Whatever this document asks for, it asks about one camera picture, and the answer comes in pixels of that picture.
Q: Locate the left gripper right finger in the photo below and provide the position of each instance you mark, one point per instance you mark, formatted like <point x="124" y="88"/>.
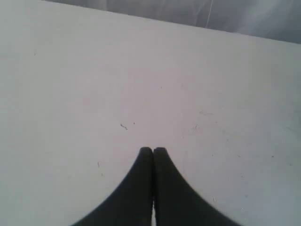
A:
<point x="175" y="201"/>

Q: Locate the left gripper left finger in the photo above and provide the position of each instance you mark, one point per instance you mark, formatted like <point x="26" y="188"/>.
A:
<point x="131" y="203"/>

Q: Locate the white backdrop curtain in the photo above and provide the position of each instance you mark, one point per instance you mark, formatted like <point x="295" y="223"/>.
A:
<point x="271" y="19"/>

